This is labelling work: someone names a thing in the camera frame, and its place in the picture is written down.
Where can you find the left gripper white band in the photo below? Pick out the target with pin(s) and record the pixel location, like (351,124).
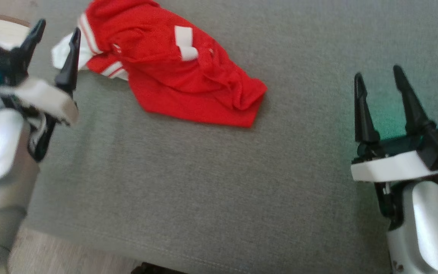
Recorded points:
(44,99)

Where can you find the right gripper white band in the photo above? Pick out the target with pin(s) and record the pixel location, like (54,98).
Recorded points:
(390,167)

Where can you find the red and white basketball jersey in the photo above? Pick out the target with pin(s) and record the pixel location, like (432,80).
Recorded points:
(188,76)

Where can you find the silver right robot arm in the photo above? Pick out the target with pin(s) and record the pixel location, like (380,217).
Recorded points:
(428,228)

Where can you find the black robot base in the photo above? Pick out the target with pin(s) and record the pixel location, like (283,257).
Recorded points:
(158,269)

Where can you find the grey sofa seat cushion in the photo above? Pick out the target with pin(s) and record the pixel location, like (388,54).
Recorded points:
(242,182)

